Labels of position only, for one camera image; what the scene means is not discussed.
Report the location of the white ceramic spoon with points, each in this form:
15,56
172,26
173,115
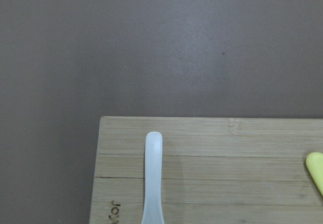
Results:
152,211

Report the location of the bamboo cutting board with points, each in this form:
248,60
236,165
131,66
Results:
215,170

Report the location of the yellow plastic knife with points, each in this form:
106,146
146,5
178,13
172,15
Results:
314,165

